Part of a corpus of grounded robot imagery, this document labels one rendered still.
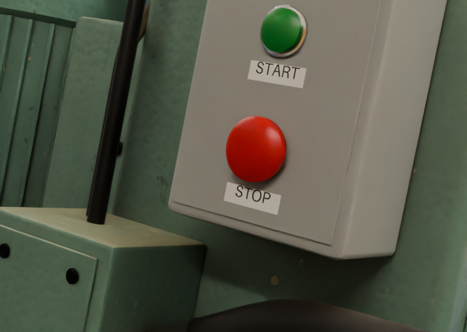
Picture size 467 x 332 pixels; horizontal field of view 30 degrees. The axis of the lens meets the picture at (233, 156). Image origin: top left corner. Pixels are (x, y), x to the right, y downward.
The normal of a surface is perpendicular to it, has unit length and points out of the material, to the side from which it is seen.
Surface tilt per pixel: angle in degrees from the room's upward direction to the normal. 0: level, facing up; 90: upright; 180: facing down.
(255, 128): 81
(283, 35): 92
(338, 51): 90
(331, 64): 90
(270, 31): 92
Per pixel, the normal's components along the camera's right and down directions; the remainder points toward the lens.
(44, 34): 0.12, 0.07
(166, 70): -0.55, -0.07
